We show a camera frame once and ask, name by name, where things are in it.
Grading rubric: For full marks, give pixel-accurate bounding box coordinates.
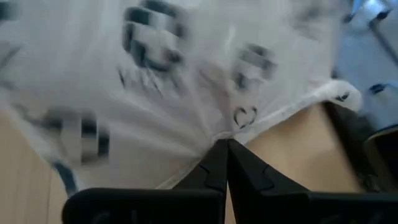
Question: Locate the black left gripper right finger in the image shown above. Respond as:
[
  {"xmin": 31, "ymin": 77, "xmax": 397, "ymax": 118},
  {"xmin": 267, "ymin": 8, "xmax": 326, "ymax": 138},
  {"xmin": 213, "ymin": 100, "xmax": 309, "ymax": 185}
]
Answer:
[{"xmin": 227, "ymin": 139, "xmax": 398, "ymax": 224}]

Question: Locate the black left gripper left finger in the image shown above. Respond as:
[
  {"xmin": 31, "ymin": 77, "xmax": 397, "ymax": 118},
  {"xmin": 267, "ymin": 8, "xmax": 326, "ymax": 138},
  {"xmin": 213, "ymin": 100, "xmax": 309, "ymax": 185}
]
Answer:
[{"xmin": 61, "ymin": 139, "xmax": 229, "ymax": 224}]

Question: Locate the white printed plastic bag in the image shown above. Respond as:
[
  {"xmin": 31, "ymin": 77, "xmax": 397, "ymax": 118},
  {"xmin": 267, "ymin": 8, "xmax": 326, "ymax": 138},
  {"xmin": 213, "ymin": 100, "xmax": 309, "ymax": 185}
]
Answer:
[{"xmin": 0, "ymin": 0, "xmax": 363, "ymax": 195}]

